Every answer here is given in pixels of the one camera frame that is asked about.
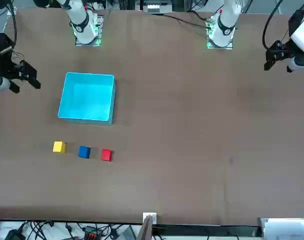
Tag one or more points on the white flat box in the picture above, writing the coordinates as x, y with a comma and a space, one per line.
287, 230

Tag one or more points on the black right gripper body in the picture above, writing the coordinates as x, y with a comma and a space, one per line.
13, 71

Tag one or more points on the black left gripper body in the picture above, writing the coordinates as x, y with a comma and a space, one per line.
283, 50

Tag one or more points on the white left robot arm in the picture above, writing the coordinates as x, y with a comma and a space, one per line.
225, 27

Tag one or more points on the power strip with red switches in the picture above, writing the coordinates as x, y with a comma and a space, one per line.
90, 233

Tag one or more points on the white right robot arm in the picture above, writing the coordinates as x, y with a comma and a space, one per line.
83, 32

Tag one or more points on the aluminium frame post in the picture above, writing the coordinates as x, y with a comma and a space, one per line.
145, 230

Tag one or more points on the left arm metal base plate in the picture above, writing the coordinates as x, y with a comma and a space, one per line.
209, 45

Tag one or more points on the blue cube block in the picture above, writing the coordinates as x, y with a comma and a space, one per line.
83, 152

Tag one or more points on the yellow cube block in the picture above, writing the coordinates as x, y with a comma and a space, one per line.
58, 147

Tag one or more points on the black power adapter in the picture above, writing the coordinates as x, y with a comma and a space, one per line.
14, 235

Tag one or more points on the red cube block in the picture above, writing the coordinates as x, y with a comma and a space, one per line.
106, 155

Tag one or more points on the cyan open box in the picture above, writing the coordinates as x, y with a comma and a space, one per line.
87, 100

